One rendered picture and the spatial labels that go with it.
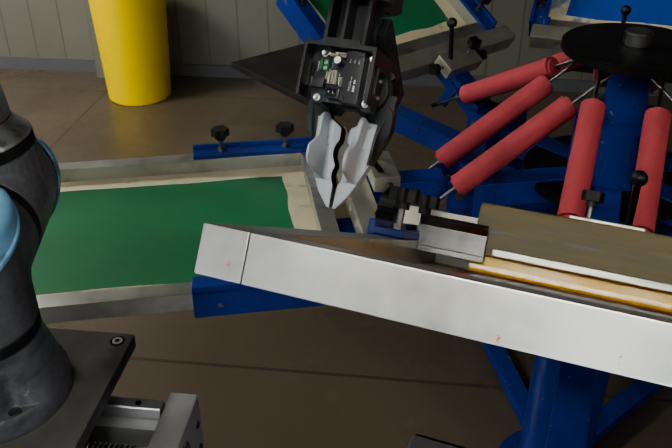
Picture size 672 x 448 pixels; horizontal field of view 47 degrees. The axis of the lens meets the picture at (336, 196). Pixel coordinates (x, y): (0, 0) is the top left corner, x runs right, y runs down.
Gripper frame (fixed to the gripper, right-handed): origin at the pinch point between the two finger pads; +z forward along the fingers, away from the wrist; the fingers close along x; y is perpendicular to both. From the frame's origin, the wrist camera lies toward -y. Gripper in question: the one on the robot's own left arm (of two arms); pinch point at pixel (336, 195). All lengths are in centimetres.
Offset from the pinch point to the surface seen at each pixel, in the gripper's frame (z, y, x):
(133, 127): -18, -308, -229
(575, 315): 4.6, 22.9, 24.2
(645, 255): -0.2, -37.3, 32.0
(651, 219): -7, -77, 35
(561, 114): -26, -91, 15
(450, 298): 5.2, 22.9, 16.5
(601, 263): 2.0, -37.0, 26.8
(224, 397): 72, -162, -78
